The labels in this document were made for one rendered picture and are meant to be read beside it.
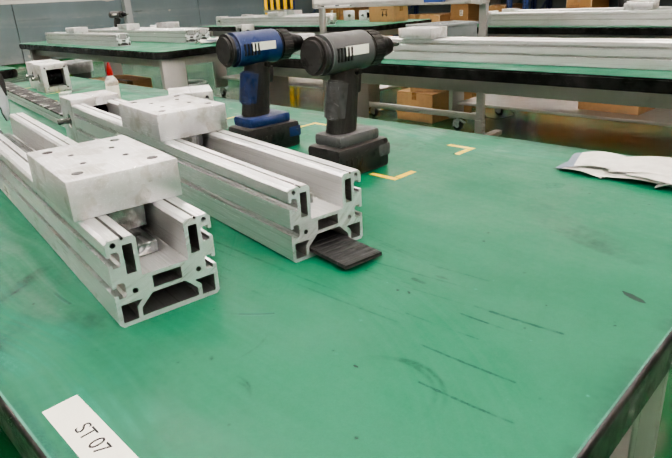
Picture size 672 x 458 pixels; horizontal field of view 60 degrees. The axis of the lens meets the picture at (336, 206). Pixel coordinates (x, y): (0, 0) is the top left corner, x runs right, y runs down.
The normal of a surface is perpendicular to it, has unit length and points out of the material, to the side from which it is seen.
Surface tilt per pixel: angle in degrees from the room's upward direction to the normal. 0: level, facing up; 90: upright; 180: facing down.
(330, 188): 90
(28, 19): 90
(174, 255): 0
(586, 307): 0
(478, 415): 0
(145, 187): 90
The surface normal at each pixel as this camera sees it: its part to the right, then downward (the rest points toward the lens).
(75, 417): -0.05, -0.94
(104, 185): 0.62, 0.24
